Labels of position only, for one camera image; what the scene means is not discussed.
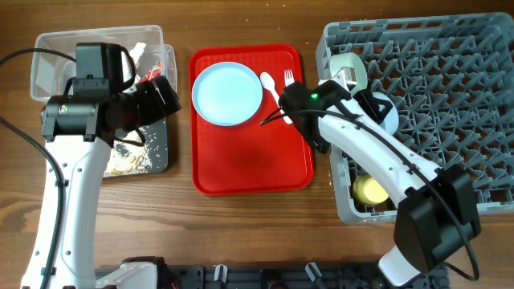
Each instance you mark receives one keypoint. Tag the food scraps rice and nuts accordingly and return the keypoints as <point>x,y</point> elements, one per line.
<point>128,159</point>

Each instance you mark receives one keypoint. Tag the white plastic fork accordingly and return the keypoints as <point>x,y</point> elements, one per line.
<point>289,77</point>

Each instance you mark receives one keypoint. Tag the white crumpled napkin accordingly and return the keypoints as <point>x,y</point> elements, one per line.
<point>135,54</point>

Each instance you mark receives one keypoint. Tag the black food waste tray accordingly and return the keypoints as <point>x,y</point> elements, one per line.
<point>159,154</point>

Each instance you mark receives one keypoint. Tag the light blue bowl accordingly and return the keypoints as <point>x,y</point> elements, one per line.
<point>391,121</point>

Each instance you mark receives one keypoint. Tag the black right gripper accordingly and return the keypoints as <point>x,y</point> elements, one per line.
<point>367,104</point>

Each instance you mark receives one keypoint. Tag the white plastic spoon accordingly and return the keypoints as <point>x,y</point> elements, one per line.
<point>269,84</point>

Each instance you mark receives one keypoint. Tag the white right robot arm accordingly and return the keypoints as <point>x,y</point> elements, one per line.
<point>436,207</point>

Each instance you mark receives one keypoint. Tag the grey dishwasher rack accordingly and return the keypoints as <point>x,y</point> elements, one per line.
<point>451,80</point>

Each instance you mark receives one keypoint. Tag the red serving tray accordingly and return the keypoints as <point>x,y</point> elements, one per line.
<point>249,157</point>

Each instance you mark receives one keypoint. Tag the red snack wrapper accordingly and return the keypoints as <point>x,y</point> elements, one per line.
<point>154,72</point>

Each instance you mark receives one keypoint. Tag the mint green bowl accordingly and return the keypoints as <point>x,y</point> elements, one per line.
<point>350,59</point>

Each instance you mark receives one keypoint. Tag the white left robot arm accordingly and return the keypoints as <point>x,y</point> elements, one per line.
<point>79,132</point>

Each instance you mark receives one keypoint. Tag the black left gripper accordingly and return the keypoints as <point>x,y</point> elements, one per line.
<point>157,109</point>

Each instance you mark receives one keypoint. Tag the yellow plastic cup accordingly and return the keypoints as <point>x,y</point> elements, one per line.
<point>368,191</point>

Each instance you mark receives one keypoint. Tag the light blue plate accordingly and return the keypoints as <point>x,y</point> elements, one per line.
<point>227,94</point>

